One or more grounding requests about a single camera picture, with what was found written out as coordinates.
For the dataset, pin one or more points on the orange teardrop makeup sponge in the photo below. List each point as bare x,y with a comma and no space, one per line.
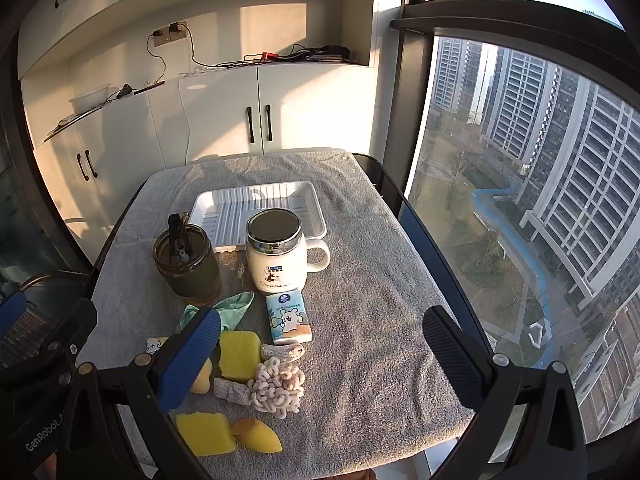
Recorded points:
255,435

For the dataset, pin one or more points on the white lower cabinet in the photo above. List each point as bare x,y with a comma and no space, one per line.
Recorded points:
93,168

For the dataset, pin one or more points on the white plastic bin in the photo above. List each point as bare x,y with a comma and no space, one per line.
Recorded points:
90,99

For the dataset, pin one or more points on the large yellow sponge block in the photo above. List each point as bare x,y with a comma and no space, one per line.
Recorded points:
206,434

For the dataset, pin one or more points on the beige gourd makeup sponge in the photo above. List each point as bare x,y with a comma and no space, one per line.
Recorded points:
201,383

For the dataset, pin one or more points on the white plastic tray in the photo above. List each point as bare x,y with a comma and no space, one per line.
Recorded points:
223,214

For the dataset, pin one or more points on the green cloth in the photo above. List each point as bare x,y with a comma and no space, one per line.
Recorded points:
230,310

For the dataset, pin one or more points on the light blue tissue pack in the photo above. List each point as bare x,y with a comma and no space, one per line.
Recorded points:
288,318

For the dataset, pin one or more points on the black glass table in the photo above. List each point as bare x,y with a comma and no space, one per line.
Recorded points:
407,217

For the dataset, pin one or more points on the white ceramic mug chrome lid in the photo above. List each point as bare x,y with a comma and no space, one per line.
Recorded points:
278,255

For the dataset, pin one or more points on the grey terry towel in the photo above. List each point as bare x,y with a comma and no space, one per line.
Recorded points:
374,392

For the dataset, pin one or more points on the glass cup green sleeve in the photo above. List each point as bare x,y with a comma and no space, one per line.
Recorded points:
186,259

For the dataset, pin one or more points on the white woven band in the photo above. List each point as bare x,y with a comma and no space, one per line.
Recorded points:
285,353

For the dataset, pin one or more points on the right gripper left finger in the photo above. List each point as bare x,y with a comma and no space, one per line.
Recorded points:
151,386

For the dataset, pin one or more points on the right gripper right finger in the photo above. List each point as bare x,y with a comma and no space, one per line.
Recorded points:
550,442

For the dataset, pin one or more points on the wall power outlet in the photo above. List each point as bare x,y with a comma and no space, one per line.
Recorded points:
169,33

